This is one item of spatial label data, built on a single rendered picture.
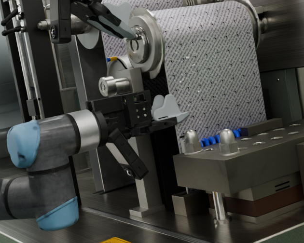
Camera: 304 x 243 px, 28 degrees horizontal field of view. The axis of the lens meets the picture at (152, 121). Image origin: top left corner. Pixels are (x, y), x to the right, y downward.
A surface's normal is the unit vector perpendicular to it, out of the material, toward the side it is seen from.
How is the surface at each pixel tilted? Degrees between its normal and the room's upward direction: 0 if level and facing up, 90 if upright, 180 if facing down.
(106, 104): 90
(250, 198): 90
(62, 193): 90
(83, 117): 44
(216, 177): 90
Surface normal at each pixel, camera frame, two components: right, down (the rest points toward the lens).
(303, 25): -0.84, 0.20
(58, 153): 0.67, -0.04
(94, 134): 0.55, 0.18
